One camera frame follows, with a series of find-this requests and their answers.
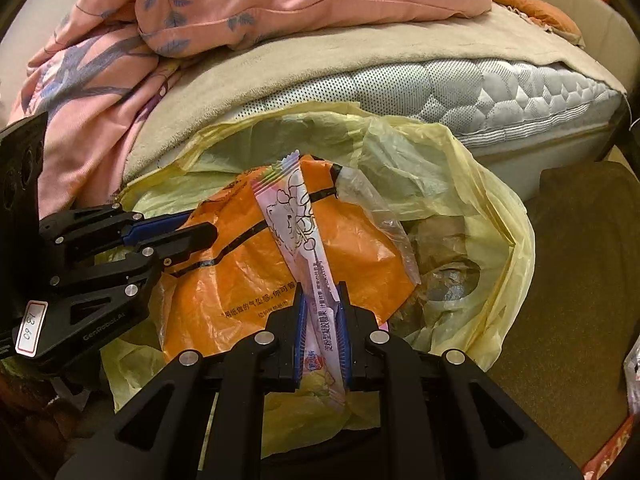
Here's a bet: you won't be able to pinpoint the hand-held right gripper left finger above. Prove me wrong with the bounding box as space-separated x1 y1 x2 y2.
54 290 309 480

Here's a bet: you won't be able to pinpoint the quilted grey mattress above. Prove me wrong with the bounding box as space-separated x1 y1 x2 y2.
215 57 626 149

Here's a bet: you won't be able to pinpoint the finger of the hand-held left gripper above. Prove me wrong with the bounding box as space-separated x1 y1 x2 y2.
47 222 219 312
39 203 192 262

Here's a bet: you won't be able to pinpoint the orange plastic bag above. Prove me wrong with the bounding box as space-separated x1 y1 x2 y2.
160 154 419 362

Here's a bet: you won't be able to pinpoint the yellow trash bag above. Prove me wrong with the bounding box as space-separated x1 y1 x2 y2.
97 101 537 457

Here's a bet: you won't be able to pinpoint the long pink and white wrapper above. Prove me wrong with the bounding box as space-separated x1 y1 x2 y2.
252 150 354 414

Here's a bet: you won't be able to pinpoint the red printed wrapper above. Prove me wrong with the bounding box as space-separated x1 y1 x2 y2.
582 417 640 480

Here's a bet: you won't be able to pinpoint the orange pillow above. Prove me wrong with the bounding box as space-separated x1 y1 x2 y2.
487 0 586 47

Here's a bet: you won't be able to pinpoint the beige bed sheet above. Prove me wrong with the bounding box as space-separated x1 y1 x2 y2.
122 7 629 187

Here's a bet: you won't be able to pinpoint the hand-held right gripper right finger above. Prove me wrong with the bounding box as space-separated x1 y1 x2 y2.
335 280 583 480

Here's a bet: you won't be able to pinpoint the clear plastic wrapper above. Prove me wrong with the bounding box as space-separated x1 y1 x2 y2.
335 165 419 287

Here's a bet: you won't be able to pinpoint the clear plastic packet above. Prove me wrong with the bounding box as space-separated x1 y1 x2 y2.
622 335 640 407

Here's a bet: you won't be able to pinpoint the white bed frame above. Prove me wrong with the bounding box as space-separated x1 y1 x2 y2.
470 125 627 172

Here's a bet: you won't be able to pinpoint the beige headboard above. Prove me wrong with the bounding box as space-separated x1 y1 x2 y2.
480 0 640 107

